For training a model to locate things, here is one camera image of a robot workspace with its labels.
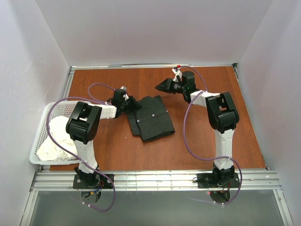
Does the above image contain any dark pinstriped long sleeve shirt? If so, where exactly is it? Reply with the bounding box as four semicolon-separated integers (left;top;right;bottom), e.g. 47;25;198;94
127;96;175;142

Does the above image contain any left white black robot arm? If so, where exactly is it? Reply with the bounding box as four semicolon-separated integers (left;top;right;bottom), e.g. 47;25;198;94
66;95;142;176

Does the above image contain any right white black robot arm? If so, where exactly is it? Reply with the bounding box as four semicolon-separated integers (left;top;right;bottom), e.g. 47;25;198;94
155;79;239;184

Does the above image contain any white plastic laundry basket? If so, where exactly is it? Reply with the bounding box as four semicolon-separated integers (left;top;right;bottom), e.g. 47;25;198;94
29;101;79;165

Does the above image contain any white shirt in basket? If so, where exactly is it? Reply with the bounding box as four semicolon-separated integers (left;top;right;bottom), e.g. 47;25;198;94
37;116;78;161

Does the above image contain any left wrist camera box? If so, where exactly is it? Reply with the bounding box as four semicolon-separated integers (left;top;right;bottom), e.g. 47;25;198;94
111;86;129;104

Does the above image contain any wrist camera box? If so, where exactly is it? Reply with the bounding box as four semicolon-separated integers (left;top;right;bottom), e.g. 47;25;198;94
111;86;129;104
172;65;196;87

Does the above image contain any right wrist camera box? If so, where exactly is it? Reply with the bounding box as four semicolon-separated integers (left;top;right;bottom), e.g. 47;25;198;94
172;65;196;87

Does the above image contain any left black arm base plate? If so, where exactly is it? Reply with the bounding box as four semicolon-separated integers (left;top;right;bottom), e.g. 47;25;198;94
72;174;114;189

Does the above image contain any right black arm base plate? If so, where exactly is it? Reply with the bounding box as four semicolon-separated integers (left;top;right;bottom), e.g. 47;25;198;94
192;173;240;188

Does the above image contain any aluminium front frame rail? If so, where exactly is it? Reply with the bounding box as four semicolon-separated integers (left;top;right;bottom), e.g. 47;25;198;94
21;169;293;226

